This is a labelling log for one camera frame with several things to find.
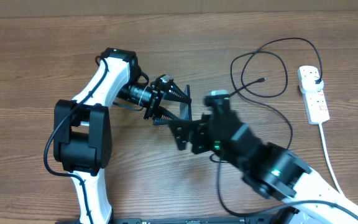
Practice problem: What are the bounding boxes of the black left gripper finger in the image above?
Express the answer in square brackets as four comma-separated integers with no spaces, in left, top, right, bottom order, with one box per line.
[152,106,179,126]
[165,80,192,104]

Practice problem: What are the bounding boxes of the blue Samsung Galaxy smartphone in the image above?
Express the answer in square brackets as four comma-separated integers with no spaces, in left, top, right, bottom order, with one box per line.
[180,85,192,121]

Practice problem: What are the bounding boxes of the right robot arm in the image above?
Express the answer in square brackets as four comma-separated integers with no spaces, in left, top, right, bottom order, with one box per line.
[169,96,358,223]

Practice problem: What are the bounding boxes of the white charger plug adapter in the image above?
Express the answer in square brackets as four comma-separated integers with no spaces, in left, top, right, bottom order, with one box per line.
[299,77,324,94]

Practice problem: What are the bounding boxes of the white power extension strip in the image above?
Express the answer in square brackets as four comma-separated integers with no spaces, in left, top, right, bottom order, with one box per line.
[297,65,330,124]

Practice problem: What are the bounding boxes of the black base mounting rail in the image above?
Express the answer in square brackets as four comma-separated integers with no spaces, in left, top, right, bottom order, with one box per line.
[112,215,273,224]

